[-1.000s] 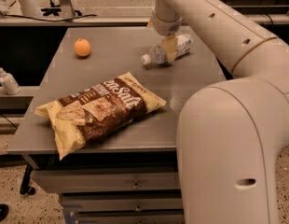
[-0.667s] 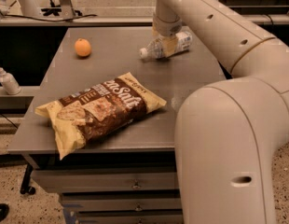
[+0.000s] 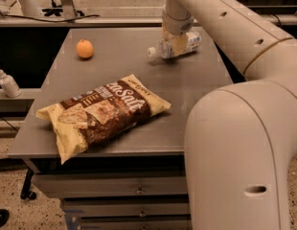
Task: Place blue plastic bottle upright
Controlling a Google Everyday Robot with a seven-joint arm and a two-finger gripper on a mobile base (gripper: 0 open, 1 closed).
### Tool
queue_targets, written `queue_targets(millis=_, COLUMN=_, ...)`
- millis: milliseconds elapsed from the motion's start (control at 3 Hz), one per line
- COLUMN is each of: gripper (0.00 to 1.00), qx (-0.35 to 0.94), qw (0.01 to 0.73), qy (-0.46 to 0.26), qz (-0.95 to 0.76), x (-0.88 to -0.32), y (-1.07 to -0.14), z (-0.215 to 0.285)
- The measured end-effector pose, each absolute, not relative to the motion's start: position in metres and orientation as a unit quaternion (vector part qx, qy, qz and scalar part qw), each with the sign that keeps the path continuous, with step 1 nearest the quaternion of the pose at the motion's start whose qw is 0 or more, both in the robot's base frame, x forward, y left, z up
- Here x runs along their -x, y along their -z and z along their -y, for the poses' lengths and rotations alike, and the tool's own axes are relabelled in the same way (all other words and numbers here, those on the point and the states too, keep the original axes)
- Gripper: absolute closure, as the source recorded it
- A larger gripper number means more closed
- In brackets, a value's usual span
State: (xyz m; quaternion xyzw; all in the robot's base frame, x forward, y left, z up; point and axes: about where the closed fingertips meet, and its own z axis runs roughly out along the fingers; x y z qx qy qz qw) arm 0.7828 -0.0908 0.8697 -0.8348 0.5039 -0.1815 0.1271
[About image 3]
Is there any grey metal frame post left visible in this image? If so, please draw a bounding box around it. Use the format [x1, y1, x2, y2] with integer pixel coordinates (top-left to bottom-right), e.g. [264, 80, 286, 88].
[60, 0, 77, 19]

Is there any white pump dispenser bottle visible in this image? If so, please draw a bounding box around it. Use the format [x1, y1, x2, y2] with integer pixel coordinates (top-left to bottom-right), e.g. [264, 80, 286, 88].
[0, 69, 21, 98]

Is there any black cable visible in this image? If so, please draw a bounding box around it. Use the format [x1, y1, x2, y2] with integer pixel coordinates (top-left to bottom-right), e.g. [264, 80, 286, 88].
[4, 13, 101, 24]

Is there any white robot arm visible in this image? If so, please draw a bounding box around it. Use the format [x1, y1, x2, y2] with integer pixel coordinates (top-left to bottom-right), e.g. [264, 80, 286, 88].
[164, 0, 297, 230]

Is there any clear plastic water bottle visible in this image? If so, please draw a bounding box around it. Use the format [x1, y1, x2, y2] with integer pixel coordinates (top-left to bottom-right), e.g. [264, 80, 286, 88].
[148, 32, 201, 59]

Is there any black caster leg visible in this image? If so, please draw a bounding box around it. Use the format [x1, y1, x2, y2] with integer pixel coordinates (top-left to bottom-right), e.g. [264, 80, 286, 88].
[20, 169, 36, 200]

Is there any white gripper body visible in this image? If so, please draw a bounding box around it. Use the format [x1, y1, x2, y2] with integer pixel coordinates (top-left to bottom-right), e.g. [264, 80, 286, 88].
[162, 10, 194, 35]

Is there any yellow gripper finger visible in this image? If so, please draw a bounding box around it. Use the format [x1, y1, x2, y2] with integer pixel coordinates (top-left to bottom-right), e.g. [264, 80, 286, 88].
[171, 34, 188, 57]
[161, 26, 170, 42]

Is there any orange fruit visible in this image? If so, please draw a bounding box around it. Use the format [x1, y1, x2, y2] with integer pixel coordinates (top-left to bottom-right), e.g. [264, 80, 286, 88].
[77, 39, 94, 58]

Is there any yellow brown chip bag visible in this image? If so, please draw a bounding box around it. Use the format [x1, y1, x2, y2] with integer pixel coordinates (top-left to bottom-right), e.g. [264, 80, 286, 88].
[36, 75, 171, 162]

